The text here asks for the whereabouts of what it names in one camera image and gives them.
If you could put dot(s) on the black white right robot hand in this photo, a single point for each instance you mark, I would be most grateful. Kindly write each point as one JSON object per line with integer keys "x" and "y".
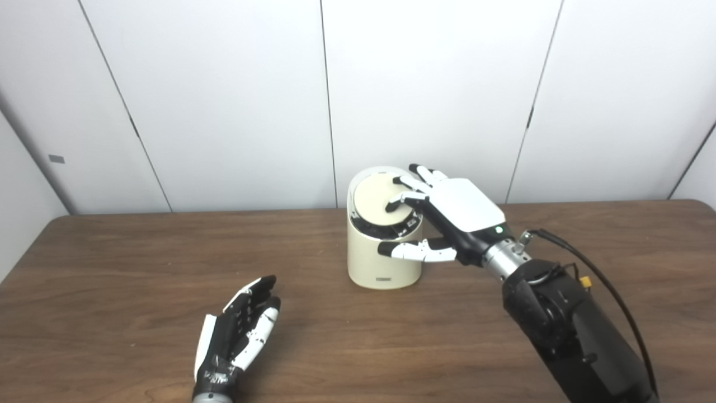
{"x": 464, "y": 207}

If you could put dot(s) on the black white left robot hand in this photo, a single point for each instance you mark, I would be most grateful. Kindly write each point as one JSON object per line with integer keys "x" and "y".
{"x": 224, "y": 341}

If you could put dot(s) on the cream round bin lid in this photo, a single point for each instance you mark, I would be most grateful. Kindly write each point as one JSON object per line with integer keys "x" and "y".
{"x": 372, "y": 198}

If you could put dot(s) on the cream-colored bin body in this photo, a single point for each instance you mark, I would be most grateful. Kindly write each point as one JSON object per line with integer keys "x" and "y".
{"x": 369, "y": 266}

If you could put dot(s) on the small gray wall label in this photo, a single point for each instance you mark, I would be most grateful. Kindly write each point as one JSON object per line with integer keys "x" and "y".
{"x": 56, "y": 159}

